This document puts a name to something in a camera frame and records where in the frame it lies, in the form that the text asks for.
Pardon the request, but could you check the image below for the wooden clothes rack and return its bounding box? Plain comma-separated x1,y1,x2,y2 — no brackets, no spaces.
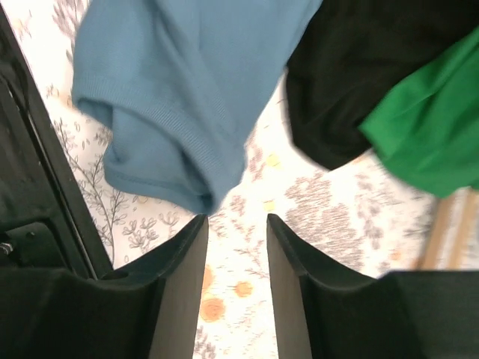
411,188,478,271

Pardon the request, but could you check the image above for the black tank top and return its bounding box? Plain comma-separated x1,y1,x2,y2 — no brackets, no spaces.
286,0,478,170

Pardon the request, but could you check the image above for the blue tank top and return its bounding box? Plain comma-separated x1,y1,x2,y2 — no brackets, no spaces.
72,0,320,214

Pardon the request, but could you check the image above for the floral tablecloth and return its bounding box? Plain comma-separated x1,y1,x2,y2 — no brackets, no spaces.
3,1,433,358

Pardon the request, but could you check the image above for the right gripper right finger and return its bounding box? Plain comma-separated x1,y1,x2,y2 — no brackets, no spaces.
266,214,478,359

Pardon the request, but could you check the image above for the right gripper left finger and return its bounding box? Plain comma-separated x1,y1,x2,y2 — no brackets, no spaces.
1,215,208,359

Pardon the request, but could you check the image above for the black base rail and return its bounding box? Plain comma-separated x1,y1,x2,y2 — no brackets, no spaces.
1,13,112,278

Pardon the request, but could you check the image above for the green tank top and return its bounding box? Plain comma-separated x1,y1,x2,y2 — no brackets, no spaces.
359,30,478,197

